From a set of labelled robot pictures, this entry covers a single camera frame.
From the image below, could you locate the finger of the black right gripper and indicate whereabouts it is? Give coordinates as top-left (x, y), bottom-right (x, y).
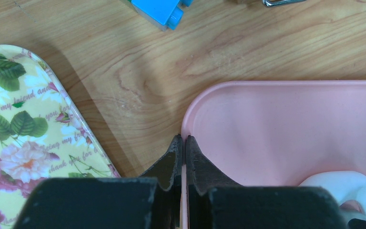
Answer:
top-left (347, 219), bottom-right (366, 229)

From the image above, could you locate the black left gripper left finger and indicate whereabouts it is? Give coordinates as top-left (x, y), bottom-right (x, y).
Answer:
top-left (14, 135), bottom-right (183, 229)

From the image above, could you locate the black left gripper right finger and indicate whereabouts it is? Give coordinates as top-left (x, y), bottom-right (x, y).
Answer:
top-left (186, 136), bottom-right (347, 229)

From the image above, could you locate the white dough ball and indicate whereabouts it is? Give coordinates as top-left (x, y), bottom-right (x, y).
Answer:
top-left (300, 171), bottom-right (366, 223)

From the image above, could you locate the pink rectangular tray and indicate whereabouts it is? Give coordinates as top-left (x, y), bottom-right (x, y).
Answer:
top-left (180, 80), bottom-right (366, 229)

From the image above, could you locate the wooden dough roller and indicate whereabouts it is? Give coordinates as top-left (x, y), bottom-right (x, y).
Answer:
top-left (236, 0), bottom-right (308, 8)

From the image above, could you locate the floral rectangular tray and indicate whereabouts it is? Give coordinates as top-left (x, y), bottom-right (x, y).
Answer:
top-left (0, 45), bottom-right (119, 229)

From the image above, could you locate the blue green white brick stack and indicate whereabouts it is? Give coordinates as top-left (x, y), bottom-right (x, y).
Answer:
top-left (127, 0), bottom-right (193, 31)

